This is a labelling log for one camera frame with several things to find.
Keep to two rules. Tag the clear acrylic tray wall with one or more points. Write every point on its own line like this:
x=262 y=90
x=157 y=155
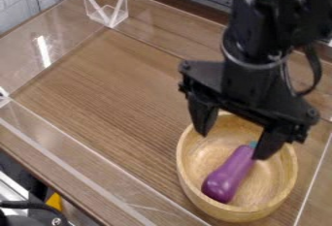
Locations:
x=93 y=113

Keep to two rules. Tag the purple toy eggplant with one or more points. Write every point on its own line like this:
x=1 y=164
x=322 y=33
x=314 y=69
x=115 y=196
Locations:
x=223 y=182

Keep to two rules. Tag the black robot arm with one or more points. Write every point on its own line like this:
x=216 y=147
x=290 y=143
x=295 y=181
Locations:
x=263 y=23

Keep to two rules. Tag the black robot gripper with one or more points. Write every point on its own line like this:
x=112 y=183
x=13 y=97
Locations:
x=250 y=84

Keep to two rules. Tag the brown wooden bowl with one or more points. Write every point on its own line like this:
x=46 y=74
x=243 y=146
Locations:
x=267 y=185

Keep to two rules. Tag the clear acrylic corner bracket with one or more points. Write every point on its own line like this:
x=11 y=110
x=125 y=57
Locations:
x=108 y=15

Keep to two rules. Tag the yellow object under table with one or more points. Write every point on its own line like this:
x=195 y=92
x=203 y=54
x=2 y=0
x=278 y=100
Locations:
x=56 y=202

